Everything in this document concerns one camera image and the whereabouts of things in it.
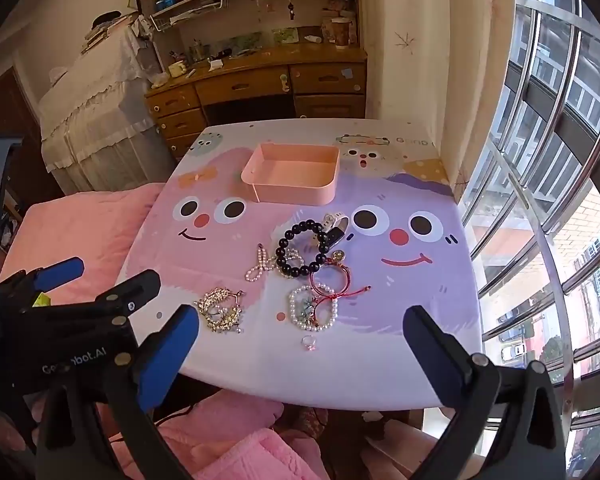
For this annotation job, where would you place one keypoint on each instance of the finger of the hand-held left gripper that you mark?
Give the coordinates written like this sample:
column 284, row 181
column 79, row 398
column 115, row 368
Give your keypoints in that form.
column 62, row 270
column 137, row 287

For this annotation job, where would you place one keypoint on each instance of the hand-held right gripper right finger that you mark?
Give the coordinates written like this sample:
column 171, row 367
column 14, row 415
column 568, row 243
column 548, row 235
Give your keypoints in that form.
column 427, row 355

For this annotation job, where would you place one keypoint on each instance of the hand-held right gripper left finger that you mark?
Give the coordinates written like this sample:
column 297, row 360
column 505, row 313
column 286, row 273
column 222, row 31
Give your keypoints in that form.
column 166, row 360

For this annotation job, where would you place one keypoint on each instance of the gold rhinestone leaf brooch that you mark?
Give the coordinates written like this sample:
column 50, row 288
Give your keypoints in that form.
column 212, row 305

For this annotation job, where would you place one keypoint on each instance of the pink plastic tray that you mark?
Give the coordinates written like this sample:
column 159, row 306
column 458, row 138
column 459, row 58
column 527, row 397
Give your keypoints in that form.
column 292, row 172

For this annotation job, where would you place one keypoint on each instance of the green packet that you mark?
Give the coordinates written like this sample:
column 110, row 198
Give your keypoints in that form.
column 41, row 299

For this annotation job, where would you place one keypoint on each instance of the pink blanket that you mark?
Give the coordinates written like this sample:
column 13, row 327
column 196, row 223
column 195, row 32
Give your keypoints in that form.
column 80, row 230

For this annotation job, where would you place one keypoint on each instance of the white smartwatch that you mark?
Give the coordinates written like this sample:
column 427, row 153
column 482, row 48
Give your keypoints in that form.
column 336, row 220

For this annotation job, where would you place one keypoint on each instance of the yellow mug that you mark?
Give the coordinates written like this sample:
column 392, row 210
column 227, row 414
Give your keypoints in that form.
column 177, row 70

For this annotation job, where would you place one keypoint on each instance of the wooden desk with drawers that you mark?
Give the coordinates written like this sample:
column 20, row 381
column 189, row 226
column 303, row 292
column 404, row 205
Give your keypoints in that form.
column 250, row 85

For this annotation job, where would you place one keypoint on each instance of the cream leaf print curtain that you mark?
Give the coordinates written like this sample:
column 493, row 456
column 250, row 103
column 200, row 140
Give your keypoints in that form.
column 430, row 85

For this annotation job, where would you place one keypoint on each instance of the metal window grille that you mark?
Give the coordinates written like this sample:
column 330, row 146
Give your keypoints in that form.
column 555, row 110

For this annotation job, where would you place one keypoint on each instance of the white tube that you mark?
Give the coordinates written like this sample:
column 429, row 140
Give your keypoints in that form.
column 313, row 38

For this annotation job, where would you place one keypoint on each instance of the patterned paper cup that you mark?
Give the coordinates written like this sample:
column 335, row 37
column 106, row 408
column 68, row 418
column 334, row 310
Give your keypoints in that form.
column 342, row 34

